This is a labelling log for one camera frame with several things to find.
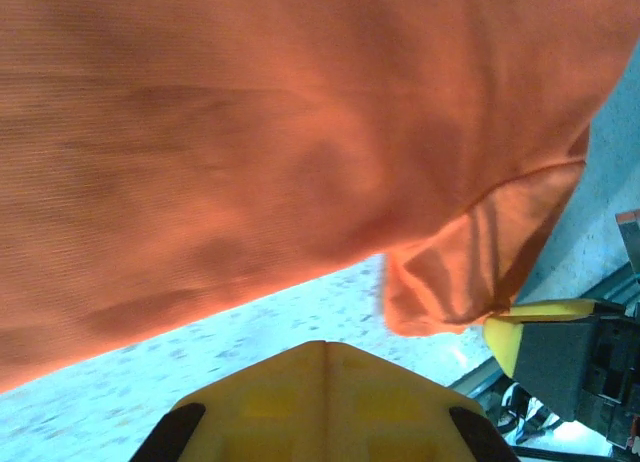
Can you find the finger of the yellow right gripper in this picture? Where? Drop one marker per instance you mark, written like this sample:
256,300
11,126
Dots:
550,309
502,342

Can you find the aluminium mounting rail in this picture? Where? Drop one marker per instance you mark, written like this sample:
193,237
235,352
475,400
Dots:
480,382

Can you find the orange t-shirt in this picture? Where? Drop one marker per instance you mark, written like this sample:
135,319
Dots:
250,157

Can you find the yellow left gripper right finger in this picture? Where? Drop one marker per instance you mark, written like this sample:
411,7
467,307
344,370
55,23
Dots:
395,412

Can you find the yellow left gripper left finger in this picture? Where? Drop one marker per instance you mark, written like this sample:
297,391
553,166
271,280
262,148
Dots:
270,407

